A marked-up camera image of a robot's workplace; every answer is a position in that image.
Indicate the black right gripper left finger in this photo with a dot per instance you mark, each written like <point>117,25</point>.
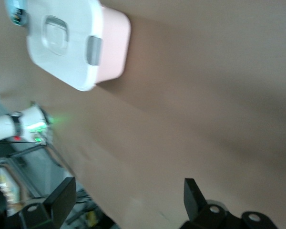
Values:
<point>62,202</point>

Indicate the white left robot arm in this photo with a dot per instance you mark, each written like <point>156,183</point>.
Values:
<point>2,126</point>

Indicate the white lidded plastic box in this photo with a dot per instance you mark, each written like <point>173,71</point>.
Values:
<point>62,59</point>

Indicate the printed yellow white packet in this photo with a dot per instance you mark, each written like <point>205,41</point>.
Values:
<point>7,188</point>

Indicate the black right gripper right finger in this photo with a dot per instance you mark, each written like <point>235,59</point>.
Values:
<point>193,202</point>

